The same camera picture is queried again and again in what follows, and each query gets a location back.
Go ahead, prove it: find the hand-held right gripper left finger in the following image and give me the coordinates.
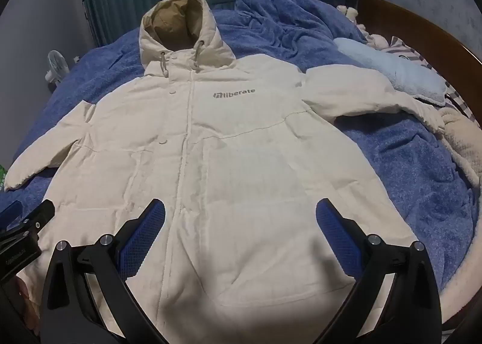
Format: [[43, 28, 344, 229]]
[[39, 199, 168, 344]]

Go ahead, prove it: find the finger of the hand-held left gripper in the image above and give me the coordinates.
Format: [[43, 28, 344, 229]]
[[17, 199, 55, 241], [0, 201, 23, 232]]

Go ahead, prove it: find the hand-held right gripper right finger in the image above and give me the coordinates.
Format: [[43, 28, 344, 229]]
[[315, 198, 443, 344]]

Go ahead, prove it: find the cream hooded padded jacket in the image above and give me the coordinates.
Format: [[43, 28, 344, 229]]
[[4, 0, 447, 344]]

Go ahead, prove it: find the blue fleece blanket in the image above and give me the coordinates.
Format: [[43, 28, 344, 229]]
[[0, 0, 476, 330]]

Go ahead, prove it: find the small white fan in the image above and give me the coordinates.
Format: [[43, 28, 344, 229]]
[[44, 50, 78, 84]]

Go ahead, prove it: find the light blue fluffy pillow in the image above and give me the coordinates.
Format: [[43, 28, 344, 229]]
[[333, 37, 447, 107]]

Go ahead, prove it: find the grey striped cloth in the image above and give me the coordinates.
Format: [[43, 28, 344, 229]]
[[377, 36, 476, 130]]

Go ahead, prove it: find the pale pink cloth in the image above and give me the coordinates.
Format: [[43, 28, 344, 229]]
[[357, 23, 390, 49]]

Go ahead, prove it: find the white plush toy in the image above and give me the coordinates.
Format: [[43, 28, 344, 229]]
[[336, 5, 359, 23]]

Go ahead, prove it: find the wooden bed headboard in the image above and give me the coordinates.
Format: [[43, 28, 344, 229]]
[[356, 0, 482, 73]]

